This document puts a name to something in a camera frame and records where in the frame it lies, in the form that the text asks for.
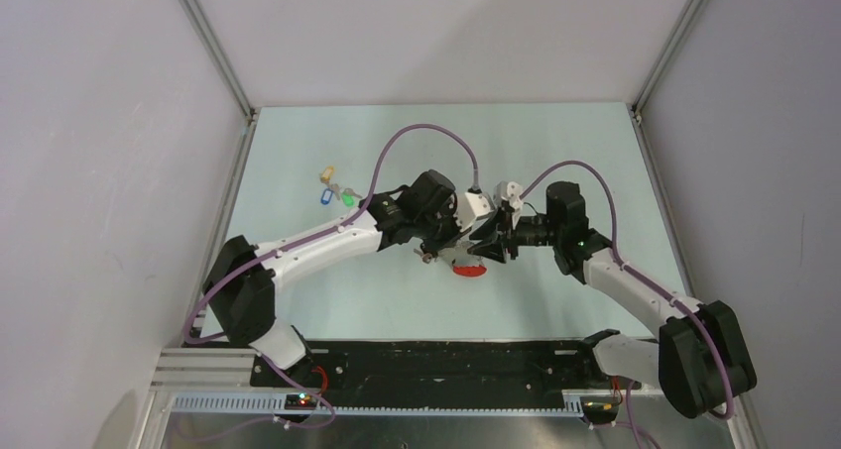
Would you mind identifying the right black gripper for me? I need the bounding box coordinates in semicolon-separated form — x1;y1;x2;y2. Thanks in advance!
467;205;561;265

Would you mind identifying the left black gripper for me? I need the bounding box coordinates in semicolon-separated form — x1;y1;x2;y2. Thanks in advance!
415;199;472;259

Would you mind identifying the red-handled metal key holder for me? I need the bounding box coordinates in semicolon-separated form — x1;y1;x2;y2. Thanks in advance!
414;244;487;279

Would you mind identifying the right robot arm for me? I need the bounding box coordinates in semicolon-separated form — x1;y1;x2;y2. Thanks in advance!
469;181;758;418

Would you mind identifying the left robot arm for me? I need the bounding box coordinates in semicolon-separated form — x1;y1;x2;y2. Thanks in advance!
202;169;492;387

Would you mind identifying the blue-tagged loose key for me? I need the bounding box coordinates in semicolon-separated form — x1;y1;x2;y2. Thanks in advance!
319;184;341;206

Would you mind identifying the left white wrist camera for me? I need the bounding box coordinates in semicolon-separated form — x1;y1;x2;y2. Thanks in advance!
454;191;494;232

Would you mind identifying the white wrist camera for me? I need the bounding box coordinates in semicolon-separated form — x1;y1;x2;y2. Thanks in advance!
493;181;524;212
454;191;494;232

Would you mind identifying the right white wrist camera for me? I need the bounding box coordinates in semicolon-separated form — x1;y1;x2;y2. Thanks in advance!
493;181;524;212

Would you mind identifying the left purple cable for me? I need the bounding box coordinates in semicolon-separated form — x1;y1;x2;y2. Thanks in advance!
182;124;481;346

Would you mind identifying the purple cable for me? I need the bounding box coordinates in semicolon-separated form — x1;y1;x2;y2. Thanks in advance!
182;124;481;346
519;161;736;421

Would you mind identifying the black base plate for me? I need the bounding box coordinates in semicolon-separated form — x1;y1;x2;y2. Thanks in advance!
289;340;630;409

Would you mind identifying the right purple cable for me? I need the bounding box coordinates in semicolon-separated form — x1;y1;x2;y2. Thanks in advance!
519;161;736;421

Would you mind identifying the grey cable duct rail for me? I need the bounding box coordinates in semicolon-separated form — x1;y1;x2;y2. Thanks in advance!
171;392;583;417

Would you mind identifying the right aluminium frame post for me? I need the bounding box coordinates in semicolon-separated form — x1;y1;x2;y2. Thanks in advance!
630;0;710;126

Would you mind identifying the aluminium frame post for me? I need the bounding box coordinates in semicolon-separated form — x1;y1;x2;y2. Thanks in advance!
179;0;255;124
630;0;710;126

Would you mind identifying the left aluminium frame post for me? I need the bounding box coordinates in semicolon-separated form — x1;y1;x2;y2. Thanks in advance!
179;0;255;124

